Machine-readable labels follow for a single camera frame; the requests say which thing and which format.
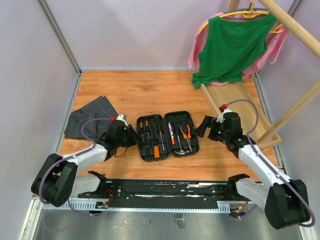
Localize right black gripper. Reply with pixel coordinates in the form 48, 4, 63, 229
194, 115, 230, 142

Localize orange-black precision screwdriver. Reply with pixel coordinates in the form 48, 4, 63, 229
145, 120, 151, 143

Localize orange-black pliers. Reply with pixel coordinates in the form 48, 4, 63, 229
180, 124, 193, 152

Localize black plastic tool case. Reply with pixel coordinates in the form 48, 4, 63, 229
136, 110, 200, 162

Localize orange-handled screwdriver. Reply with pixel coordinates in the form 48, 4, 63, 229
153, 145, 160, 159

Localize black-handled screwdriver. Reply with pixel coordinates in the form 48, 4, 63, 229
155, 116, 165, 151

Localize claw hammer black handle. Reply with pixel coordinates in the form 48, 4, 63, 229
173, 122, 190, 156

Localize small brown-handled screwdriver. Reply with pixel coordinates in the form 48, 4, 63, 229
139, 120, 145, 143

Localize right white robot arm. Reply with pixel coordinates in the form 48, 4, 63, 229
195, 109, 315, 230

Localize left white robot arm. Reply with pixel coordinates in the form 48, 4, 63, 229
31, 114, 140, 207

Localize wooden tray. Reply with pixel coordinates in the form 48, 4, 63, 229
199, 82, 271, 142

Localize grey checked cloth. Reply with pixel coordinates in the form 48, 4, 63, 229
64, 96, 118, 141

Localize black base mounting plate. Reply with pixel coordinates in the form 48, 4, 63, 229
78, 179, 247, 212

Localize green sleeveless shirt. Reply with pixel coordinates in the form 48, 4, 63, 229
192, 13, 277, 88

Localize pink shirt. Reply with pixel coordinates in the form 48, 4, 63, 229
188, 12, 289, 85

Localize yellow clothes hanger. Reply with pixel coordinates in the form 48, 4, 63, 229
198, 0, 287, 37

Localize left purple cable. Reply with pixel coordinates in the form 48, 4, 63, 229
39, 116, 117, 232

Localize wooden rack frame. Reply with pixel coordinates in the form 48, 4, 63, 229
226, 0, 320, 142

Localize aluminium frame rail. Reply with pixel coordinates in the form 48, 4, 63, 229
36, 0, 83, 76

